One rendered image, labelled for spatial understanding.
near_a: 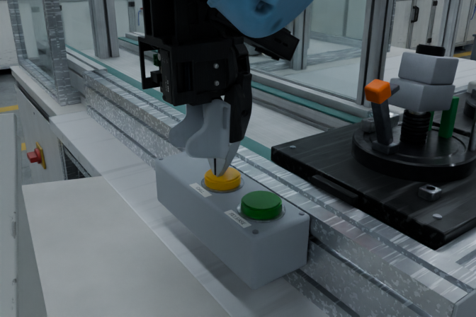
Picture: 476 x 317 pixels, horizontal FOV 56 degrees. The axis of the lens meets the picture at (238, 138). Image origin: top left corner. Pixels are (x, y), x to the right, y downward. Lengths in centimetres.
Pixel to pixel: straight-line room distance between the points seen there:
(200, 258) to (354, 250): 21
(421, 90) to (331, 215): 17
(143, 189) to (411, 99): 41
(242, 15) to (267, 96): 66
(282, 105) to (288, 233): 47
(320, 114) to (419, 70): 30
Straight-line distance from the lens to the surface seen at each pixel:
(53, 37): 114
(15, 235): 33
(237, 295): 50
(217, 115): 43
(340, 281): 45
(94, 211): 67
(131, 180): 74
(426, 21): 640
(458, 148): 57
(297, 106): 84
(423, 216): 45
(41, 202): 72
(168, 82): 40
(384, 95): 48
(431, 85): 53
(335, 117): 77
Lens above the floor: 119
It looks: 22 degrees down
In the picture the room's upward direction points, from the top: straight up
